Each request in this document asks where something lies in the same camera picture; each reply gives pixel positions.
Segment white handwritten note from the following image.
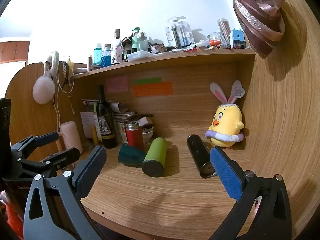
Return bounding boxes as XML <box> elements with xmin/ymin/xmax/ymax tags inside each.
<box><xmin>80</xmin><ymin>111</ymin><xmax>100</xmax><ymax>138</ymax></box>

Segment wooden cabinet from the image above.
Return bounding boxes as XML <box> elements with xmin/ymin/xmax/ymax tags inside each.
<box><xmin>0</xmin><ymin>39</ymin><xmax>31</xmax><ymax>63</ymax></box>

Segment stack of papers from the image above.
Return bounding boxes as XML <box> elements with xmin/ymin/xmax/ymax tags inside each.
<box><xmin>81</xmin><ymin>99</ymin><xmax>138</xmax><ymax>123</ymax></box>

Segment red thermos bottle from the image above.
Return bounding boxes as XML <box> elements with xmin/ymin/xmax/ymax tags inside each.
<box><xmin>126</xmin><ymin>121</ymin><xmax>145</xmax><ymax>152</ymax></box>

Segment white cable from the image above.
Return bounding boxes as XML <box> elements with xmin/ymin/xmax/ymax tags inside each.
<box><xmin>53</xmin><ymin>74</ymin><xmax>76</xmax><ymax>133</ymax></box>

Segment green sticky note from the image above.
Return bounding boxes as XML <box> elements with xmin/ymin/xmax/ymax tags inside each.
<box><xmin>134</xmin><ymin>77</ymin><xmax>163</xmax><ymax>85</ymax></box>

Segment orange sticky note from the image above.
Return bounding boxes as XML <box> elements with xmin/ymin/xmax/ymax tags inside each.
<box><xmin>132</xmin><ymin>81</ymin><xmax>174</xmax><ymax>97</ymax></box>

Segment pink sticky note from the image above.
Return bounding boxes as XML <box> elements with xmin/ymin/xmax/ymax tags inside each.
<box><xmin>107</xmin><ymin>76</ymin><xmax>129</xmax><ymax>94</ymax></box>

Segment corked glass bottle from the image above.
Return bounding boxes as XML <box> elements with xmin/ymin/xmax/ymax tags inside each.
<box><xmin>111</xmin><ymin>29</ymin><xmax>124</xmax><ymax>63</ymax></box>

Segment clear jar with sticks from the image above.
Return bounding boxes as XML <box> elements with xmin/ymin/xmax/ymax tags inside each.
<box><xmin>217</xmin><ymin>18</ymin><xmax>231</xmax><ymax>48</ymax></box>

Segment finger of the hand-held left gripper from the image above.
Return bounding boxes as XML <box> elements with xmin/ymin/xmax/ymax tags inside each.
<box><xmin>11</xmin><ymin>131</ymin><xmax>60</xmax><ymax>157</ymax></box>
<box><xmin>19</xmin><ymin>147</ymin><xmax>81</xmax><ymax>172</ymax></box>

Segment white plastic box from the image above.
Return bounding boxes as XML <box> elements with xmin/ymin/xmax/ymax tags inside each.
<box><xmin>127</xmin><ymin>50</ymin><xmax>154</xmax><ymax>61</ymax></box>

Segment blue bead bottle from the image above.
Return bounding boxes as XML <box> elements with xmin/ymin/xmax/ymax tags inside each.
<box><xmin>100</xmin><ymin>44</ymin><xmax>112</xmax><ymax>68</ymax></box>

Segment round clear container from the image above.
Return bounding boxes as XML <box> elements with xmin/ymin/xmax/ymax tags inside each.
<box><xmin>207</xmin><ymin>31</ymin><xmax>223</xmax><ymax>47</ymax></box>

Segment green cup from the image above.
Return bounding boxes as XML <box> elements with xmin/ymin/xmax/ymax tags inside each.
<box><xmin>141</xmin><ymin>137</ymin><xmax>168</xmax><ymax>178</ymax></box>

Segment red cloth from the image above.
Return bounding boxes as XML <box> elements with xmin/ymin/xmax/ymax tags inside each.
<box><xmin>4</xmin><ymin>199</ymin><xmax>24</xmax><ymax>239</ymax></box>

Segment dark wine bottle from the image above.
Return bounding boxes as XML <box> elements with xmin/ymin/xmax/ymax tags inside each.
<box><xmin>96</xmin><ymin>84</ymin><xmax>118</xmax><ymax>149</ymax></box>

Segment colourful carton box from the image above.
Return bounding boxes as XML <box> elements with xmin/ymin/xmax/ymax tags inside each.
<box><xmin>115</xmin><ymin>121</ymin><xmax>128</xmax><ymax>143</ymax></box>

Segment teal cup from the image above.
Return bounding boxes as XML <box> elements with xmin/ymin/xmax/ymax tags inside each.
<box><xmin>118</xmin><ymin>143</ymin><xmax>148</xmax><ymax>168</ymax></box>

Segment green pump bottle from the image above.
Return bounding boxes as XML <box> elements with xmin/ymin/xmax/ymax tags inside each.
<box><xmin>131</xmin><ymin>26</ymin><xmax>141</xmax><ymax>53</ymax></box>

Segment blue pencil sharpener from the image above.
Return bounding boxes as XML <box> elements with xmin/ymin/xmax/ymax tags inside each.
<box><xmin>231</xmin><ymin>28</ymin><xmax>247</xmax><ymax>49</ymax></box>

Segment yellow tube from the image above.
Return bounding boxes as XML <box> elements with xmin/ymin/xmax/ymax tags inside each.
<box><xmin>90</xmin><ymin>125</ymin><xmax>98</xmax><ymax>146</ymax></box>

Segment teal liquid bottle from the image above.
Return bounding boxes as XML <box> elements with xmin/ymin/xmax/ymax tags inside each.
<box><xmin>94</xmin><ymin>43</ymin><xmax>103</xmax><ymax>68</ymax></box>

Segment wooden desk hutch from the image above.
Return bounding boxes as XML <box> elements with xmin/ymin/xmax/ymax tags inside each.
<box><xmin>4</xmin><ymin>0</ymin><xmax>320</xmax><ymax>240</ymax></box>

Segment clear pump bottle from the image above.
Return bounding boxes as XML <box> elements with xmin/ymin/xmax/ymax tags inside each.
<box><xmin>165</xmin><ymin>17</ymin><xmax>181</xmax><ymax>48</ymax></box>
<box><xmin>175</xmin><ymin>16</ymin><xmax>196</xmax><ymax>48</ymax></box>

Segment pink cylinder cup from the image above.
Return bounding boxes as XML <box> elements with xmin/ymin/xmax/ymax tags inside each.
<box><xmin>60</xmin><ymin>121</ymin><xmax>83</xmax><ymax>155</ymax></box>

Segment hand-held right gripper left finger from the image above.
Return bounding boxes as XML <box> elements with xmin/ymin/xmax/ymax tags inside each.
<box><xmin>23</xmin><ymin>145</ymin><xmax>108</xmax><ymax>240</ymax></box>

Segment black cup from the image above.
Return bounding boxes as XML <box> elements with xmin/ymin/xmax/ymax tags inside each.
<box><xmin>187</xmin><ymin>134</ymin><xmax>217</xmax><ymax>179</ymax></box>

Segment small white box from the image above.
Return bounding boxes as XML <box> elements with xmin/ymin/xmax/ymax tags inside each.
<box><xmin>136</xmin><ymin>116</ymin><xmax>153</xmax><ymax>127</ymax></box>

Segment brown pink scarf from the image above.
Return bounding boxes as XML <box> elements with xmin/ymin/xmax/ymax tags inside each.
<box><xmin>202</xmin><ymin>0</ymin><xmax>289</xmax><ymax>60</ymax></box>

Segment lace headband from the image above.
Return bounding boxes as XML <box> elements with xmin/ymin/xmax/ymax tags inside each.
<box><xmin>61</xmin><ymin>61</ymin><xmax>71</xmax><ymax>86</ymax></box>

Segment metal bowl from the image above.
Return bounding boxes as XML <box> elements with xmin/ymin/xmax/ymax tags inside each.
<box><xmin>141</xmin><ymin>126</ymin><xmax>155</xmax><ymax>143</ymax></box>

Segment white fluffy earmuffs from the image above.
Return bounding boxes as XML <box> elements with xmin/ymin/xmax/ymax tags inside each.
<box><xmin>32</xmin><ymin>51</ymin><xmax>61</xmax><ymax>104</ymax></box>

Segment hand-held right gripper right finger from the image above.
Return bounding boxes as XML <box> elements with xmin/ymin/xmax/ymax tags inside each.
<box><xmin>207</xmin><ymin>146</ymin><xmax>293</xmax><ymax>240</ymax></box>

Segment yellow chick plush toy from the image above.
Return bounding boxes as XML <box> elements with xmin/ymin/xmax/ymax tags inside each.
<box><xmin>205</xmin><ymin>80</ymin><xmax>245</xmax><ymax>148</ymax></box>

